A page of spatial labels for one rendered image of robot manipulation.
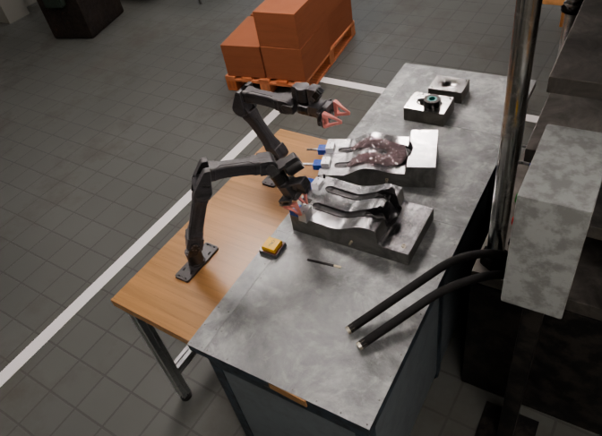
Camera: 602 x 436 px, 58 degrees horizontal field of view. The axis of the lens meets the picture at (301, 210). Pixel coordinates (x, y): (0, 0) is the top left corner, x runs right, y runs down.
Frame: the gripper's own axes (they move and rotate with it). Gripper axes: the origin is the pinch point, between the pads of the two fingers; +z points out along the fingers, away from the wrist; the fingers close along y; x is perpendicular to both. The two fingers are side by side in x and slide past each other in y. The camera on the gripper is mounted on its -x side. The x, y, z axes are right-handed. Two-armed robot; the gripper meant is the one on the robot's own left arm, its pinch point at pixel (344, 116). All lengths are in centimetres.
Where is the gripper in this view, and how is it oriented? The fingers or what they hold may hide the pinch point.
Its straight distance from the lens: 211.6
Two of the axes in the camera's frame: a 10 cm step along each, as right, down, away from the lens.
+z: 8.4, 2.9, -4.6
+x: 1.3, 7.1, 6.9
